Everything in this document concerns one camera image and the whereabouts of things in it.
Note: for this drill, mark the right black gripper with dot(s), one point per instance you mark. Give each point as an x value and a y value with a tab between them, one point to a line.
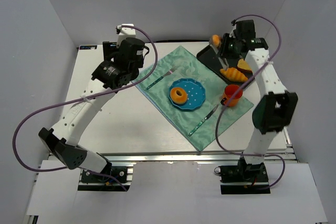
226	50

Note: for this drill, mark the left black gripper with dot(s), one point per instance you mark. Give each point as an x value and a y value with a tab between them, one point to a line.
107	48

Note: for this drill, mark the small round bun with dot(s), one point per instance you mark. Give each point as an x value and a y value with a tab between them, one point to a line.
216	40

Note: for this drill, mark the metal tongs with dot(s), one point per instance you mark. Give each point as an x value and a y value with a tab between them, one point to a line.
222	60

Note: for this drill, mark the orange ring donut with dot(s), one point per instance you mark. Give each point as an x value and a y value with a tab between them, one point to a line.
178	95

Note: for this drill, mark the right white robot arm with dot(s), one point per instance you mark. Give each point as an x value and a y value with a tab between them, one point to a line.
276	106

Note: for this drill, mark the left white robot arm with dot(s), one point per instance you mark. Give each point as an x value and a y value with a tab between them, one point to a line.
62	139

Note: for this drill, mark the brown bread slice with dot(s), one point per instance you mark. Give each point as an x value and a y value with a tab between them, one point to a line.
243	66

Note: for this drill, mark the orange croissant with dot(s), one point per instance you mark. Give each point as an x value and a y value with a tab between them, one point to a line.
234	75

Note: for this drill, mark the black baking tray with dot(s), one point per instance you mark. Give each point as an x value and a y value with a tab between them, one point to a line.
208	58

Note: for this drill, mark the orange mug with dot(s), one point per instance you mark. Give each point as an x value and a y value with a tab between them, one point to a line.
231	95

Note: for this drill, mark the blue dotted plate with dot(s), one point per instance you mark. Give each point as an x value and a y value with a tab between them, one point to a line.
195	92

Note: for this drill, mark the green patterned placemat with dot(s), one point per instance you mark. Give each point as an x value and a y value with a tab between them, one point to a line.
184	121

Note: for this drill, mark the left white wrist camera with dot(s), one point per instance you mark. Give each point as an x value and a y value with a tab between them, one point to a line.
124	31

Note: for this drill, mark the green handled fork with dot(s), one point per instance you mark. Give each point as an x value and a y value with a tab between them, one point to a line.
161	77

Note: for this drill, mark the green handled knife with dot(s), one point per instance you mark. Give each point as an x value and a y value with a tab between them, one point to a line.
203	120

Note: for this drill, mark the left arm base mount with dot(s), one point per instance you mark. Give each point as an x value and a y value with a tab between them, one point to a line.
118	178

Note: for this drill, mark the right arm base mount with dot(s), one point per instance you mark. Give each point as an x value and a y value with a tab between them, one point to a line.
243	179

